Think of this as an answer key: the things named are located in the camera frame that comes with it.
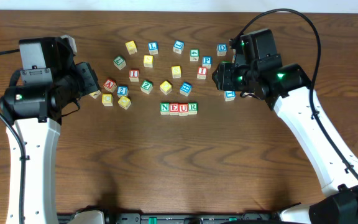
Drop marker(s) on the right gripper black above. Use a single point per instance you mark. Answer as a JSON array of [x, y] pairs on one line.
[[221, 76]]

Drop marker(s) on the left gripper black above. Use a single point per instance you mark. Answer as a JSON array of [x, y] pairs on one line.
[[89, 78]]

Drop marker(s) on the blue P block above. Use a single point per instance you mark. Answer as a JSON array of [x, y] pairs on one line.
[[207, 61]]

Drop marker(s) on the red i block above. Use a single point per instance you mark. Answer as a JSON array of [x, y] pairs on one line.
[[202, 73], [134, 75]]

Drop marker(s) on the green R block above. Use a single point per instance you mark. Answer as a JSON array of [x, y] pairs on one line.
[[192, 108]]

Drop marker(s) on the red U block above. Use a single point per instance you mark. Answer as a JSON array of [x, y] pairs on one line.
[[183, 109]]

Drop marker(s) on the red E block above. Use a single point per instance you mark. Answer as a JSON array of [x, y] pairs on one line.
[[174, 109]]

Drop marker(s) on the green N block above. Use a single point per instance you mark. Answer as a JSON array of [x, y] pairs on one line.
[[164, 108]]

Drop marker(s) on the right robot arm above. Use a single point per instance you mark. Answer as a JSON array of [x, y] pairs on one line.
[[287, 92]]

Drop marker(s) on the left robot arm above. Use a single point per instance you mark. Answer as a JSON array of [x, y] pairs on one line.
[[32, 106]]

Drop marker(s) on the yellow K block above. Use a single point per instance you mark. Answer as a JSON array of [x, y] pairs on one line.
[[95, 94]]

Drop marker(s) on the blue T block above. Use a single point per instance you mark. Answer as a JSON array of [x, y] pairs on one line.
[[229, 95]]

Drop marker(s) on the red A block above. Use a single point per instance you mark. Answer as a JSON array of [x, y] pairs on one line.
[[110, 85]]

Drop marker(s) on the blue 5 block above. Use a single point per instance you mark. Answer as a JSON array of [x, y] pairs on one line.
[[234, 56]]

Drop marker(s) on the blue D block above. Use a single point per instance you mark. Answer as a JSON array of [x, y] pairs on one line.
[[221, 50]]

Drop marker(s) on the yellow C block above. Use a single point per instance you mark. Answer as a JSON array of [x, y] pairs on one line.
[[107, 100]]

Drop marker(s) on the blue 2 block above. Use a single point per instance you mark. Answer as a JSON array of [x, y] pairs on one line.
[[122, 91]]

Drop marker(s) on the green L block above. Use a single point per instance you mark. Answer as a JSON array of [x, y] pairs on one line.
[[119, 62]]

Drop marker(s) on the green 4 block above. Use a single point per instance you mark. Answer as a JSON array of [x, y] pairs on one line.
[[194, 55]]

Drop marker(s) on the blue H block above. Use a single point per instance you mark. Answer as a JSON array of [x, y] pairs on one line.
[[185, 89]]

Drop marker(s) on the blue tilted L block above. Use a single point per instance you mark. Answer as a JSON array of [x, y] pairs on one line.
[[178, 46]]

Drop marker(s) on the yellow tilted O block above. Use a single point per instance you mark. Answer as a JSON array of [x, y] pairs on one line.
[[166, 87]]

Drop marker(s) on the green Z block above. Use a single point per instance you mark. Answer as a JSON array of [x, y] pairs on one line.
[[146, 86]]

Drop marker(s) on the yellow S block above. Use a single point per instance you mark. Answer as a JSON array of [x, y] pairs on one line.
[[148, 61]]

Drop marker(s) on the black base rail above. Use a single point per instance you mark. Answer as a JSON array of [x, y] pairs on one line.
[[138, 218]]

